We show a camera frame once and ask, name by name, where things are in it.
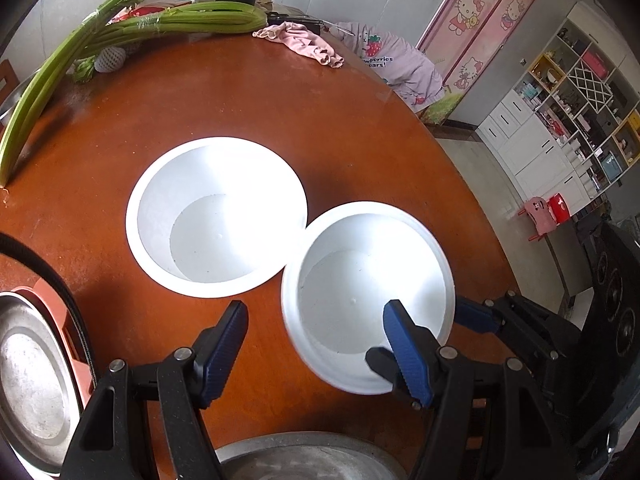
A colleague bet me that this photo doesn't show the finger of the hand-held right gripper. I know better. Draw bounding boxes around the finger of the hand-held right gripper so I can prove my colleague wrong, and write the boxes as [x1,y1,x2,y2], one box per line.
[365,346,423,411]
[452,289,583,376]

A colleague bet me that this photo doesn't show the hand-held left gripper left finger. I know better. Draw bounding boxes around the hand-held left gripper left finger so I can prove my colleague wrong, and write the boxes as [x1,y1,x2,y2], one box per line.
[59,300,249,480]

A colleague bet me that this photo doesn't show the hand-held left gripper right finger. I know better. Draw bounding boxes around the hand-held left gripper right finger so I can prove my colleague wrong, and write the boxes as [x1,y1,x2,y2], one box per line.
[382,299,573,480]

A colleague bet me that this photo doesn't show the small red paper bowl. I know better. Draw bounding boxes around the small red paper bowl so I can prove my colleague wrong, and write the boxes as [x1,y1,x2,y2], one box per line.
[281,201,457,395]

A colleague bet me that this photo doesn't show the large red paper bowl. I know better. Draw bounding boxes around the large red paper bowl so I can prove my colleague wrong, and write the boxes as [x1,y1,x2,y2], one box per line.
[125,136,308,297]

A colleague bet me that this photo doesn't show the shiny steel plate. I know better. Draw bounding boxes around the shiny steel plate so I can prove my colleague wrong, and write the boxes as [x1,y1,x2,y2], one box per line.
[215,431,410,480]

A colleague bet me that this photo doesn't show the orange bear-shaped silicone plate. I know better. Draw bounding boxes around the orange bear-shaped silicone plate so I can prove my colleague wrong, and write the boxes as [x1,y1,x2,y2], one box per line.
[0,285,97,401]

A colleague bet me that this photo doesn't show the round steel pan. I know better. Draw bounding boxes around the round steel pan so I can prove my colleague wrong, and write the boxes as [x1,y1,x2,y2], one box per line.
[0,290,85,476]

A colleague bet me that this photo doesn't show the pink stool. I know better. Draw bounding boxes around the pink stool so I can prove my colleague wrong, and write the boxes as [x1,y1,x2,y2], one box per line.
[517,196,560,242]

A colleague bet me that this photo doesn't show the red stool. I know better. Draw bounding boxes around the red stool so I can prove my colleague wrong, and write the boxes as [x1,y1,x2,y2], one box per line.
[547,194,574,224]

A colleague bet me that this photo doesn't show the white shelf cabinet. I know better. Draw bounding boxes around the white shelf cabinet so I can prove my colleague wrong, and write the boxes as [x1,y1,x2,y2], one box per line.
[475,2,640,217]

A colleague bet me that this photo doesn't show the purple strawberry print garment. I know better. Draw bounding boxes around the purple strawberry print garment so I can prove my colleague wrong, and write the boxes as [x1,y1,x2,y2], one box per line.
[332,20,446,113]

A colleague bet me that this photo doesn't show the pink cartoon cat wardrobe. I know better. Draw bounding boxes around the pink cartoon cat wardrobe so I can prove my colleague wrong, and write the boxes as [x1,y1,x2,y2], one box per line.
[417,0,547,123]

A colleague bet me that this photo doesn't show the fruit in white foam net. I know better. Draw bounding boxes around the fruit in white foam net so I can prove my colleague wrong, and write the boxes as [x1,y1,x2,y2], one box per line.
[95,45,127,73]

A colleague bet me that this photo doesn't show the long celery bunch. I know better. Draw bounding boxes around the long celery bunch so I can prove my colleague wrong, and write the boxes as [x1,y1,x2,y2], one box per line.
[0,0,142,186]

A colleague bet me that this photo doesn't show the pink cloth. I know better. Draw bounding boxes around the pink cloth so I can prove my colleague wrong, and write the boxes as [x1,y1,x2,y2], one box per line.
[252,22,346,69]

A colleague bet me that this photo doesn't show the steel mixing bowl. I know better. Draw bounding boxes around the steel mixing bowl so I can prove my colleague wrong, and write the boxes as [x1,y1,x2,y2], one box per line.
[0,82,31,123]

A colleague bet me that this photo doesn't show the taped celery bunch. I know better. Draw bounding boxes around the taped celery bunch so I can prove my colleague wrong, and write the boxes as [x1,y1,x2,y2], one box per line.
[75,1,268,83]

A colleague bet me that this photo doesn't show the black metal tool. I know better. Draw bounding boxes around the black metal tool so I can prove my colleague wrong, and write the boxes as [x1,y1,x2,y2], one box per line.
[267,10,357,37]

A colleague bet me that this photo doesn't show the red plastic package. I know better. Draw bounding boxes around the red plastic package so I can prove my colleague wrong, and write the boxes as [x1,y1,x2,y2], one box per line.
[114,5,167,24]

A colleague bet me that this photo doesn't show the wooden chair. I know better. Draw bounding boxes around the wooden chair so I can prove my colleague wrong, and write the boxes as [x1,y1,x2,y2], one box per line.
[0,59,15,103]

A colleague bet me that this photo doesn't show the black strap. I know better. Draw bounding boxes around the black strap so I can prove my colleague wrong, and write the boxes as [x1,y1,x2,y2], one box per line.
[0,232,98,391]

